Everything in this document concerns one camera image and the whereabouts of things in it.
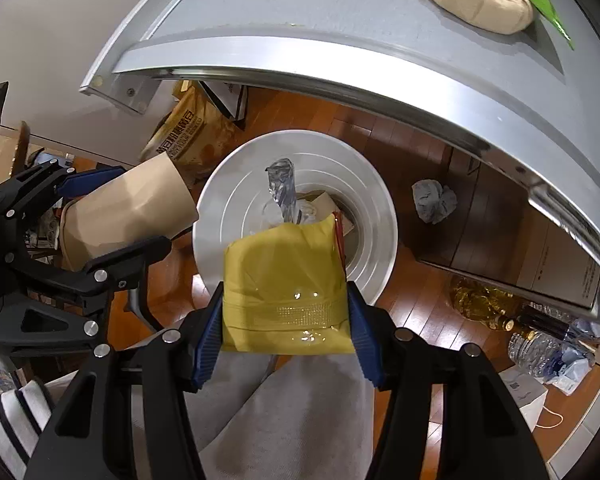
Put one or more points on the clear plastic water bottle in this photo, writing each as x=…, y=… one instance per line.
x=540, y=352

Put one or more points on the white paper bag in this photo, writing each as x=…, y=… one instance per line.
x=227, y=97

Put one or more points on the person's left forearm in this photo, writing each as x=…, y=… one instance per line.
x=10, y=425

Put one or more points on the tall brown paper cup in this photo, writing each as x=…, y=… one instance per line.
x=125, y=210

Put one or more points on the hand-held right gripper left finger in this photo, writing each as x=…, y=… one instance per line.
x=207, y=345

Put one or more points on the brown printed paper bag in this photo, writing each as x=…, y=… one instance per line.
x=190, y=135

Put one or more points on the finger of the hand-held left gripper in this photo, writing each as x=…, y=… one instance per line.
x=87, y=180
x=130, y=257

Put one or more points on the cardboard box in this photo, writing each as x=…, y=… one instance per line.
x=565, y=265

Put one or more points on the crumpled grey paper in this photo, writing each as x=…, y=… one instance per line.
x=434, y=201

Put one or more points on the white trash bin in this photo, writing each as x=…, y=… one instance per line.
x=230, y=200

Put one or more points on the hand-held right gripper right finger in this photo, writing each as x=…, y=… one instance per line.
x=367, y=347

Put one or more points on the dark glass bottle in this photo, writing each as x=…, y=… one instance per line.
x=540, y=322

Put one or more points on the small white box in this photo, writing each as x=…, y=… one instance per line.
x=522, y=395

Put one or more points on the yellow packet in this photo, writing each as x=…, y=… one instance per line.
x=280, y=280

